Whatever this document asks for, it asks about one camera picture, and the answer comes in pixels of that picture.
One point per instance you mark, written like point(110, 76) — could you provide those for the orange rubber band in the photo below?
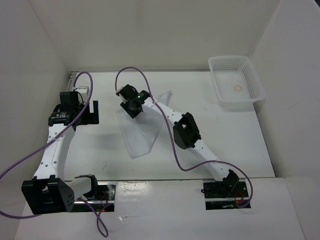
point(238, 88)

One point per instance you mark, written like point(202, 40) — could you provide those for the white fabric skirt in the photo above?
point(139, 133)

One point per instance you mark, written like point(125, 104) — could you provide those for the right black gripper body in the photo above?
point(129, 110)

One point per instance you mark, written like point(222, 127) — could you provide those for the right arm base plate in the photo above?
point(215, 199)

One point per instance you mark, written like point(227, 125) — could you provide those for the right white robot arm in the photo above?
point(183, 132)

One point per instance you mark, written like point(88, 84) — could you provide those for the white perforated plastic basket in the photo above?
point(232, 70)

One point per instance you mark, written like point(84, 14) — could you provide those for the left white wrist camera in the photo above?
point(83, 93)

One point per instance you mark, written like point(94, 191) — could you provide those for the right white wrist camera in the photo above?
point(122, 93)

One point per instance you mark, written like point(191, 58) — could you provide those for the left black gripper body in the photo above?
point(87, 118)

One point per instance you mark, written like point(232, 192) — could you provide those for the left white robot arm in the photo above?
point(47, 192)

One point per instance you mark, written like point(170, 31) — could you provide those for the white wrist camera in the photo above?
point(83, 93)
point(122, 93)

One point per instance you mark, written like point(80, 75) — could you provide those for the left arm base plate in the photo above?
point(104, 195)

